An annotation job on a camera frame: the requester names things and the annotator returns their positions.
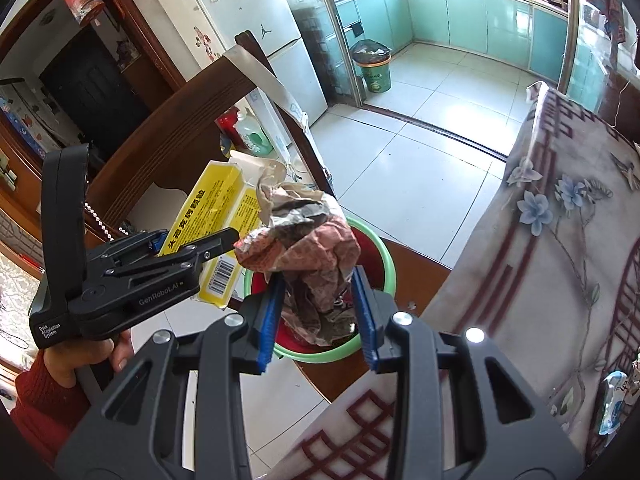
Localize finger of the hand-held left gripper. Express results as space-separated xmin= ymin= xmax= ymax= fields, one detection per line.
xmin=86 ymin=226 xmax=241 ymax=267
xmin=102 ymin=252 xmax=213 ymax=286

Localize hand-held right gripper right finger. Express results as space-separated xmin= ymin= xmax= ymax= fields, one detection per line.
xmin=350 ymin=266 xmax=587 ymax=480

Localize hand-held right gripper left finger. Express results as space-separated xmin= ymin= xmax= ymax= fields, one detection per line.
xmin=54 ymin=277 xmax=287 ymax=480

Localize yellow and white medicine box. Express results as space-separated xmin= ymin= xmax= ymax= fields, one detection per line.
xmin=157 ymin=152 xmax=288 ymax=309

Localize green basin with red inside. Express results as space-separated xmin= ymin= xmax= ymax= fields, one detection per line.
xmin=241 ymin=216 xmax=397 ymax=365

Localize brown red paper wrapper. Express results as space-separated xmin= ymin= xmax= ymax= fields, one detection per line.
xmin=233 ymin=160 xmax=362 ymax=347

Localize person's left forearm red sleeve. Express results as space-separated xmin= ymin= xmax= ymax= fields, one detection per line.
xmin=9 ymin=352 xmax=95 ymax=467

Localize green kitchen trash bin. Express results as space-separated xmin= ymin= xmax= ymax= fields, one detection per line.
xmin=349 ymin=40 xmax=394 ymax=96

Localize person's left hand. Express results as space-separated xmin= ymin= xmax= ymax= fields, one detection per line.
xmin=42 ymin=327 xmax=134 ymax=389

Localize red plastic bottle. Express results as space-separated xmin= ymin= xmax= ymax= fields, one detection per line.
xmin=215 ymin=109 xmax=247 ymax=150

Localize brown wooden chair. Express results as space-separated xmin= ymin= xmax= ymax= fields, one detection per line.
xmin=86 ymin=30 xmax=453 ymax=403

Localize green detergent bottle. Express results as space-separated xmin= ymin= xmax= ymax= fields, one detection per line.
xmin=233 ymin=108 xmax=274 ymax=158

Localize floral tablecloth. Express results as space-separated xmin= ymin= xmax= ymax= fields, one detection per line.
xmin=270 ymin=81 xmax=640 ymax=480

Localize white refrigerator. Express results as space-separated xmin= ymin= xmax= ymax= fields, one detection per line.
xmin=149 ymin=0 xmax=329 ymax=127

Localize clear blue printed plastic wrapper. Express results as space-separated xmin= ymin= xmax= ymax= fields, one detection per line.
xmin=599 ymin=370 xmax=632 ymax=437

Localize teal kitchen cabinets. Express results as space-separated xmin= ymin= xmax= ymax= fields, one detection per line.
xmin=334 ymin=0 xmax=610 ymax=111

